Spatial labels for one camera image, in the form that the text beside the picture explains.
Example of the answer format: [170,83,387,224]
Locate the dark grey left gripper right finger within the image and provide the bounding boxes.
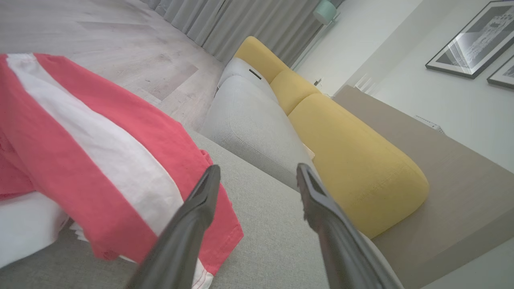
[296,163,404,289]

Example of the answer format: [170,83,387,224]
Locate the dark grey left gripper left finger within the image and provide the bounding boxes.
[126,165,221,289]

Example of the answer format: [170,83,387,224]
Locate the red shirt with white trim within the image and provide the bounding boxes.
[0,192,87,269]

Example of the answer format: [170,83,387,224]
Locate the red shorts with white stripe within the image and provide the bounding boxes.
[0,53,244,289]

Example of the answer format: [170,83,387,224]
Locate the large grey sofa seat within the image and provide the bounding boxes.
[0,128,404,289]

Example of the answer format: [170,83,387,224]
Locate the long yellow sofa back cushion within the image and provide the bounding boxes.
[288,94,430,240]

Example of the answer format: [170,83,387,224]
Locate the brown wooden console table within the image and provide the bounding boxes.
[332,84,514,289]

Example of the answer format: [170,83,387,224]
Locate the light grey sofa seat cushion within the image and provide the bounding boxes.
[200,75,320,191]

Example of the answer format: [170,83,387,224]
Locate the white ribbed device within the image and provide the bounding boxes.
[414,114,445,134]

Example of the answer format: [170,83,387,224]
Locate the small yellow sofa back cushion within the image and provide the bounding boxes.
[234,36,290,84]
[269,69,322,116]

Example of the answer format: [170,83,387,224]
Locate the white slatted object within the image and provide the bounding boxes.
[354,73,377,96]

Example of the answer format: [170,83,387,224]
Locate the small grey sofa seat cushion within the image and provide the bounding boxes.
[217,57,278,103]

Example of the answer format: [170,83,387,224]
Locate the grey pleated curtain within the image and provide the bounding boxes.
[141,0,346,69]

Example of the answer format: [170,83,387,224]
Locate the small black framed picture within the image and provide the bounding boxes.
[487,54,514,90]

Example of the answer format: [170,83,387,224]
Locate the floor lamp with teal shade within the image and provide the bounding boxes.
[290,0,339,72]

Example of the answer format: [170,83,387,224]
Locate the large black framed picture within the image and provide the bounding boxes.
[425,0,514,79]

